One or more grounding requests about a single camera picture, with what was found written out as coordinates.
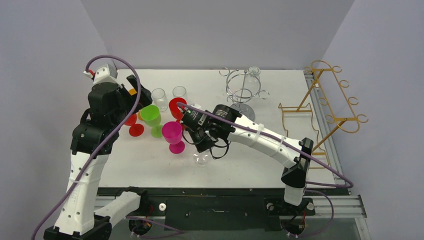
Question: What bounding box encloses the green plastic wine glass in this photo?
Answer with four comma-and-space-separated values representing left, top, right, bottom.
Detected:
140, 105, 163, 138

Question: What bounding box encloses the clear stemmed wine glass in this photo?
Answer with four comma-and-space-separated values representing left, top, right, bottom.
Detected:
192, 151, 211, 165

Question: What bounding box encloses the pink plastic wine glass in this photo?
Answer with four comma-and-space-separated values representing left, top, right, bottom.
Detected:
161, 121, 185, 154

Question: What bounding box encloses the red plastic wine glass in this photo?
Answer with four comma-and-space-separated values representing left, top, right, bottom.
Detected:
124, 114, 145, 137

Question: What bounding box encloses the patterned clear glass goblet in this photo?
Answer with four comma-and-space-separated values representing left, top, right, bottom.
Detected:
172, 85, 188, 102

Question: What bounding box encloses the chrome spiral glass rack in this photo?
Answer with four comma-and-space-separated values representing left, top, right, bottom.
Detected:
219, 67, 270, 121

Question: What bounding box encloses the yellow plastic wine glass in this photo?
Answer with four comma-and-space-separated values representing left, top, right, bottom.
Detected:
128, 88, 137, 96

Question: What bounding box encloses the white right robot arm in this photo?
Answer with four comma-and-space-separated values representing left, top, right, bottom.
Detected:
177, 102, 314, 214

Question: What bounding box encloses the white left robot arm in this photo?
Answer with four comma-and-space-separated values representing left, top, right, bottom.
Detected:
43, 73, 152, 240

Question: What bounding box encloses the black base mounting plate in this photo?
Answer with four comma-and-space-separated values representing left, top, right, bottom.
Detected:
115, 185, 349, 239

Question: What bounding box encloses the gold wire glass rack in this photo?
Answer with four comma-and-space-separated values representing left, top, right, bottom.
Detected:
278, 60, 369, 166

